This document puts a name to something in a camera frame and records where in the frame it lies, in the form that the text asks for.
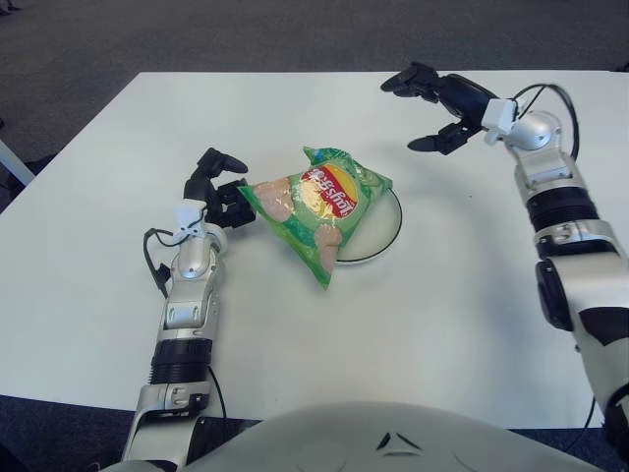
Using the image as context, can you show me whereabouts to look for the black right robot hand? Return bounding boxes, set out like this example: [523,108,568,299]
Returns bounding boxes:
[380,61,495,156]

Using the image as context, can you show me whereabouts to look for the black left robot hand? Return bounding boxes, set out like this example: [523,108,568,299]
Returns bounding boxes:
[184,147,257,230]

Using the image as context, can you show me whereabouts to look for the green potato chip bag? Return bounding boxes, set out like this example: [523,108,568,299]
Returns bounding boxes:
[237,146,394,291]

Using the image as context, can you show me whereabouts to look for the white plate with black rim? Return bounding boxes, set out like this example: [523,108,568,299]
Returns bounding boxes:
[336,189,404,265]

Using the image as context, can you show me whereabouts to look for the white table leg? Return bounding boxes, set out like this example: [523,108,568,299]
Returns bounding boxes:
[0,137,35,187]

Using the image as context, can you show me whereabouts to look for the grey robot torso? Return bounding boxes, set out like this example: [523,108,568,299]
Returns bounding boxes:
[97,400,629,472]

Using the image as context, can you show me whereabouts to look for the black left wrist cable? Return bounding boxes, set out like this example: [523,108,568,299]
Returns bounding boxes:
[142,226,182,297]

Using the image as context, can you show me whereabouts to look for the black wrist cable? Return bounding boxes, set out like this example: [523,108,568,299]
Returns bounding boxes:
[142,226,182,297]
[513,83,581,163]

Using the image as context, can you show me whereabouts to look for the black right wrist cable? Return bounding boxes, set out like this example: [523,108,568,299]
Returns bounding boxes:
[513,83,581,163]

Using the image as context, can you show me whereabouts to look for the black left elbow cable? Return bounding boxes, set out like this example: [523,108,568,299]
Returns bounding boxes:
[205,366,227,422]

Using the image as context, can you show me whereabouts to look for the black elbow cable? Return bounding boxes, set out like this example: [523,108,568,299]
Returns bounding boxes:
[564,343,599,451]
[205,366,227,422]

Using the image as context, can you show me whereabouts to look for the black right elbow cable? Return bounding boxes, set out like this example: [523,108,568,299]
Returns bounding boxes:
[564,343,599,451]

